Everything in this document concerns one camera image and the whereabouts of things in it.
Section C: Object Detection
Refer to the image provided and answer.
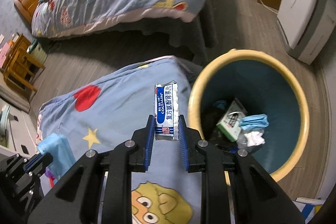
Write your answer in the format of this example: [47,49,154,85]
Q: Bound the blue white medicine sachet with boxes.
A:
[154,81,179,141]

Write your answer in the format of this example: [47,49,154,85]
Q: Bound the small wooden chair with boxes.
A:
[2,34,45,100]

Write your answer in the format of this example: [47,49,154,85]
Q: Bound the pale green medicine box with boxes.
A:
[217,98,247,141]

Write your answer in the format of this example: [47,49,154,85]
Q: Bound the strawberry printed carton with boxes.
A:
[293,197,325,223]

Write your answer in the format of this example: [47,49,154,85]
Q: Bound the teal bin with yellow rim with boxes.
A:
[188,49,310,182]

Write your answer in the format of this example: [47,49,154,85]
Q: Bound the light blue face mask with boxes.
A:
[239,114,269,131]

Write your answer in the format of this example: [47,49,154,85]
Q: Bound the purple wrapper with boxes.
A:
[45,167,57,188]

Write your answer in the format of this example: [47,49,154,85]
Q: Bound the white tissue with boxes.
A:
[244,129,265,147]

